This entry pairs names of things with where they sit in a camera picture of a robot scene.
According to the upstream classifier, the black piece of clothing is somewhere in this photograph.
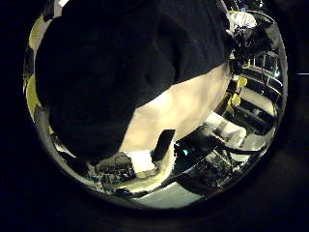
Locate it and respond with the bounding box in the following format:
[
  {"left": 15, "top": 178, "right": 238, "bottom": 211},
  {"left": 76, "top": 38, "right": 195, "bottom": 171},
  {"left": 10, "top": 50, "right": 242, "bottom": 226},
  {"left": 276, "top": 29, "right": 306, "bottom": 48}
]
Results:
[{"left": 34, "top": 0, "right": 232, "bottom": 162}]

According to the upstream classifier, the person in white shirt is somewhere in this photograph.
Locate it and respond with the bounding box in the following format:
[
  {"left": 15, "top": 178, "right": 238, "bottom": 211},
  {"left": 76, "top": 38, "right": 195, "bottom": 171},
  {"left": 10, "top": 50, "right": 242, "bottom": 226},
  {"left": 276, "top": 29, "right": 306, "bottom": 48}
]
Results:
[{"left": 227, "top": 11, "right": 268, "bottom": 56}]

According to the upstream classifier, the yellow chair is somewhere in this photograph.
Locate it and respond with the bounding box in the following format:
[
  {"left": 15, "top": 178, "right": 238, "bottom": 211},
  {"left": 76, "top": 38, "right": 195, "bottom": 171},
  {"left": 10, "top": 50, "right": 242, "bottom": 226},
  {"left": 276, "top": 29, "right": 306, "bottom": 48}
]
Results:
[
  {"left": 237, "top": 75, "right": 249, "bottom": 89},
  {"left": 229, "top": 92, "right": 242, "bottom": 108},
  {"left": 25, "top": 74, "right": 43, "bottom": 121},
  {"left": 28, "top": 14, "right": 46, "bottom": 51}
]

